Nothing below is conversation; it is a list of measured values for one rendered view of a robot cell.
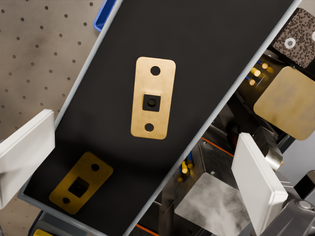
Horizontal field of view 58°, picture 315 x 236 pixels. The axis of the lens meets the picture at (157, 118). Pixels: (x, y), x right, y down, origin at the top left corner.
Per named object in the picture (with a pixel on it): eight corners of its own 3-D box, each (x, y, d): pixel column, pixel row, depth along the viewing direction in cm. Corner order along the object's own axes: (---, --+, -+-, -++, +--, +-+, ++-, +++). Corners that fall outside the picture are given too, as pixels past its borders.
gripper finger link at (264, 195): (273, 192, 13) (289, 194, 13) (239, 131, 20) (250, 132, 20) (258, 242, 14) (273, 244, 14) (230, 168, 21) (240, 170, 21)
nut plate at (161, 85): (165, 138, 30) (165, 143, 29) (130, 134, 30) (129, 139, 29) (176, 60, 27) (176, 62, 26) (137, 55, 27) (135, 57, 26)
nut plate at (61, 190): (74, 214, 35) (71, 221, 33) (48, 196, 34) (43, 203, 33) (115, 169, 32) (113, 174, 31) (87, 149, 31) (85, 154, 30)
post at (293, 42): (234, 38, 70) (305, 70, 33) (217, 27, 70) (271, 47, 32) (246, 20, 69) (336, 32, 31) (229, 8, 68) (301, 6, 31)
